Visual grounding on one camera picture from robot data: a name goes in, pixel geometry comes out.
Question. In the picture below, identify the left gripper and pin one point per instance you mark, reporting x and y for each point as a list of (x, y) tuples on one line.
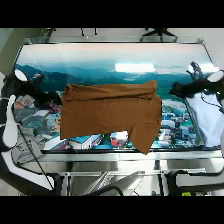
[(53, 98)]

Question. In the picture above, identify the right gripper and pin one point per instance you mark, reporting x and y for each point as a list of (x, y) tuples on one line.
[(180, 90)]

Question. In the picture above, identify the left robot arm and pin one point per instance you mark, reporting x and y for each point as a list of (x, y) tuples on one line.
[(10, 130)]

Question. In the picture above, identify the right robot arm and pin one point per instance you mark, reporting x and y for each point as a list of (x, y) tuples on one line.
[(213, 77)]

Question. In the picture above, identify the brown garment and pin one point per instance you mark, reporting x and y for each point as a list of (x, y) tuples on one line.
[(110, 113)]

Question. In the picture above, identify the black tripod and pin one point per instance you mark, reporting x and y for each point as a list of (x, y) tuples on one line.
[(160, 33)]

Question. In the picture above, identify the silver frame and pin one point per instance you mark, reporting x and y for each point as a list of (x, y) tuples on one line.
[(100, 157)]

